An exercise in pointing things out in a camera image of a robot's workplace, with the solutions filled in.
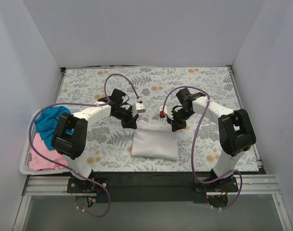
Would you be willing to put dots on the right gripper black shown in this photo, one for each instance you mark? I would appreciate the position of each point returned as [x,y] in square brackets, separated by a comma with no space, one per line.
[177,119]

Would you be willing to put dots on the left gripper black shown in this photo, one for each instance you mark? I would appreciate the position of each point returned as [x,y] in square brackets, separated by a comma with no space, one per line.
[128,119]

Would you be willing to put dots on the white t shirt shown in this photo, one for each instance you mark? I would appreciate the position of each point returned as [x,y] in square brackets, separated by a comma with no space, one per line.
[154,141]

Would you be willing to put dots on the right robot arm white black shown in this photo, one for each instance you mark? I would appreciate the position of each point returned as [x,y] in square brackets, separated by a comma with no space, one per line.
[236,133]

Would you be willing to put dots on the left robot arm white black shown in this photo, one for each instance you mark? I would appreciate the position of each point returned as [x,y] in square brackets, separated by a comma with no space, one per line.
[70,135]

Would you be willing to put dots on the floral tablecloth mat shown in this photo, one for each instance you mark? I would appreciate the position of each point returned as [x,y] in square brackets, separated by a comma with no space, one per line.
[108,146]

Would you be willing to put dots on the teal blue t shirt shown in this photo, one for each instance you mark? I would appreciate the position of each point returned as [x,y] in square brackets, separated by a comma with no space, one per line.
[47,121]

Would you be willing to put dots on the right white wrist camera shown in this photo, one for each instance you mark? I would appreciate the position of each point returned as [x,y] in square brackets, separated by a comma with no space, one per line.
[165,112]

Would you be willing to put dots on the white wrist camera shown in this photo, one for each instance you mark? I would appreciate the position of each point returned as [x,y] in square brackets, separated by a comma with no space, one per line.
[138,107]
[165,112]

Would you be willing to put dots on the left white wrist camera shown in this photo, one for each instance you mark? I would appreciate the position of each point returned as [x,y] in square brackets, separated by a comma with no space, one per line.
[138,107]

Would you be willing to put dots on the aluminium frame rail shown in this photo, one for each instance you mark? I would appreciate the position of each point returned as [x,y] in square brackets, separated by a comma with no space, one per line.
[61,185]

